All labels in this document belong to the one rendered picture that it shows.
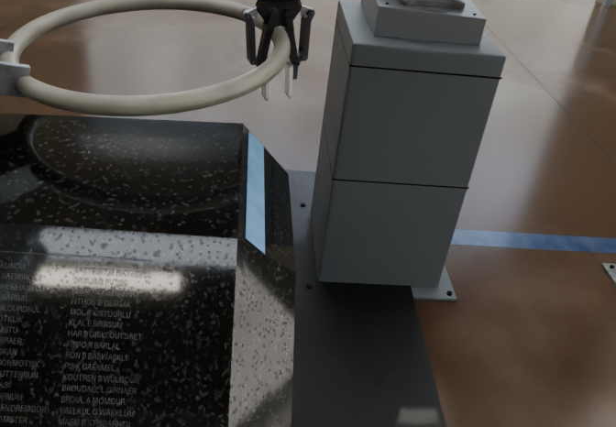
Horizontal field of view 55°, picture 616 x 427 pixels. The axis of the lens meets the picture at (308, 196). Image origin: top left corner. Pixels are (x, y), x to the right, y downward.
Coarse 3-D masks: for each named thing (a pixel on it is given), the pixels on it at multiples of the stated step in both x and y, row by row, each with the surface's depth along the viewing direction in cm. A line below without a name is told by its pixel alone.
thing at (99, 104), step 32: (96, 0) 118; (128, 0) 120; (160, 0) 122; (192, 0) 122; (224, 0) 121; (32, 32) 106; (32, 96) 88; (64, 96) 86; (96, 96) 85; (128, 96) 86; (160, 96) 86; (192, 96) 87; (224, 96) 90
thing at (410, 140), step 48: (336, 48) 177; (384, 48) 149; (432, 48) 151; (480, 48) 155; (336, 96) 171; (384, 96) 156; (432, 96) 157; (480, 96) 157; (336, 144) 165; (384, 144) 164; (432, 144) 165; (336, 192) 172; (384, 192) 173; (432, 192) 174; (336, 240) 182; (384, 240) 183; (432, 240) 184; (432, 288) 194
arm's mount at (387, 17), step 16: (368, 0) 164; (384, 0) 154; (464, 0) 164; (368, 16) 162; (384, 16) 151; (400, 16) 151; (416, 16) 152; (432, 16) 152; (448, 16) 152; (464, 16) 152; (480, 16) 154; (384, 32) 154; (400, 32) 154; (416, 32) 154; (432, 32) 154; (448, 32) 154; (464, 32) 155; (480, 32) 155
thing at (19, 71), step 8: (0, 40) 96; (8, 40) 97; (0, 48) 96; (8, 48) 97; (0, 64) 87; (8, 64) 88; (16, 64) 89; (24, 64) 90; (0, 72) 88; (8, 72) 88; (16, 72) 89; (24, 72) 90; (0, 80) 88; (8, 80) 89; (16, 80) 90; (0, 88) 89; (8, 88) 90; (16, 96) 91; (24, 96) 91
